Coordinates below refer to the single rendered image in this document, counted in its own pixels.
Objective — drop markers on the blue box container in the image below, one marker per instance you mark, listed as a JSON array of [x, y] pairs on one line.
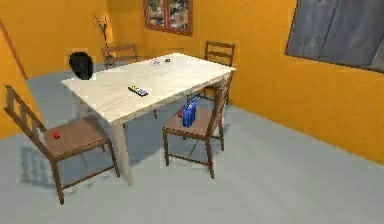
[[189, 113]]

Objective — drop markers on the small red object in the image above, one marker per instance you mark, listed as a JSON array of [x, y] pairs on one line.
[[180, 113], [56, 135]]

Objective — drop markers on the brown wooden chair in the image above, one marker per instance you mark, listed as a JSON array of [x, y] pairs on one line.
[[75, 136], [200, 123], [118, 53], [218, 53]]

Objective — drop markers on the black remote control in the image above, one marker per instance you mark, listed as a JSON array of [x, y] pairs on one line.
[[138, 91]]

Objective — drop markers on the white rectangular dining table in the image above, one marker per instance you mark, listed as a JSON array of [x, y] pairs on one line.
[[140, 80]]

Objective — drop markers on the wood framed window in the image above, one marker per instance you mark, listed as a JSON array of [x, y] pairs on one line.
[[169, 16]]

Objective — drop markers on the thin twig house plant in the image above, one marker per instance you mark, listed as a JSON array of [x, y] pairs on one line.
[[103, 31]]

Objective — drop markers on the black round bin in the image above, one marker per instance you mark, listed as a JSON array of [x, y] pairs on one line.
[[81, 65]]

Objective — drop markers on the grey curtained window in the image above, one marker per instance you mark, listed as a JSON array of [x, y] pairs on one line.
[[336, 31]]

